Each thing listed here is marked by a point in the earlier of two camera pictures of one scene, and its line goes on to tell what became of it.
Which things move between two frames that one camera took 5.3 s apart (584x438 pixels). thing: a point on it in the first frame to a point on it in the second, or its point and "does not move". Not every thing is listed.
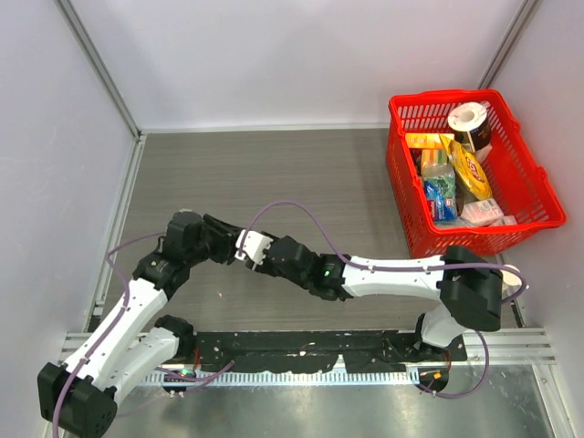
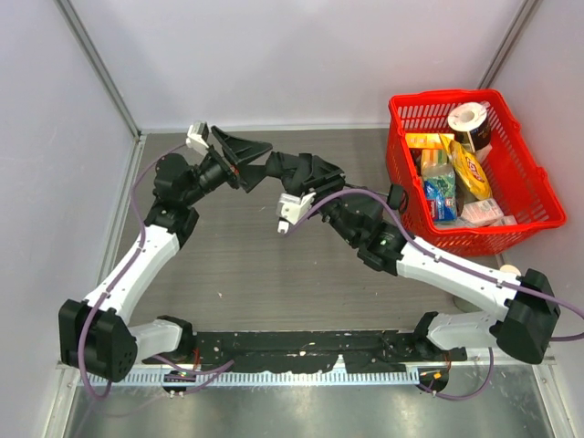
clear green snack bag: x=440 y=189 does not move
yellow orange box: x=429 y=140 does not move
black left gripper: x=212 y=239 to x=225 y=161
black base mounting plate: x=370 y=351 does not move
